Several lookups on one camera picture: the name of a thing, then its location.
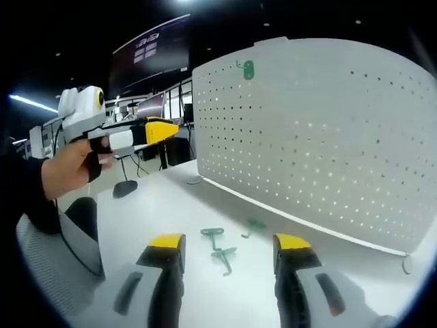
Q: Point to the black oval stand base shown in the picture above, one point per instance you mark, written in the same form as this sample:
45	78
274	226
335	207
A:
124	189

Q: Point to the black computer monitor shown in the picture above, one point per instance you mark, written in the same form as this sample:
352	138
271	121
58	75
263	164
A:
188	112

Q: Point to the grey mesh office chair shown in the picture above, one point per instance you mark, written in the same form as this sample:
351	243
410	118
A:
44	259

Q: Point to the green hook assembly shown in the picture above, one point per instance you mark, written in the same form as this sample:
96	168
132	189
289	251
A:
223	254
211	232
248	70
255	224

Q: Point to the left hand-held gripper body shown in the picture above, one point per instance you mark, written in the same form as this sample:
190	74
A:
82	109

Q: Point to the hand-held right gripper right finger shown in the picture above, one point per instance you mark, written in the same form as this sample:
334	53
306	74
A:
307	307

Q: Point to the white laptop with red screen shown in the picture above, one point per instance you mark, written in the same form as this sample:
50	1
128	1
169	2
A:
150	106

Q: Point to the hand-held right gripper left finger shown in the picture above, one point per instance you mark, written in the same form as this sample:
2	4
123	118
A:
143	307

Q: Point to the white perforated mounting plate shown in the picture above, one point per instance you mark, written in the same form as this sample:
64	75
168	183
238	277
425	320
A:
324	136

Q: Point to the long ceiling light strip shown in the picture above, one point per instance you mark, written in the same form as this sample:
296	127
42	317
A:
32	103

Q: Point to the black box under table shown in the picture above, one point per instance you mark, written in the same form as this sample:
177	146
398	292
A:
179	152

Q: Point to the large dark wall screen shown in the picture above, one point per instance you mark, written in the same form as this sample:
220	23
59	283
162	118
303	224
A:
150	58

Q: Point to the person's left hand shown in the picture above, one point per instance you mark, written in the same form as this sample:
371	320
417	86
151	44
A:
68	167

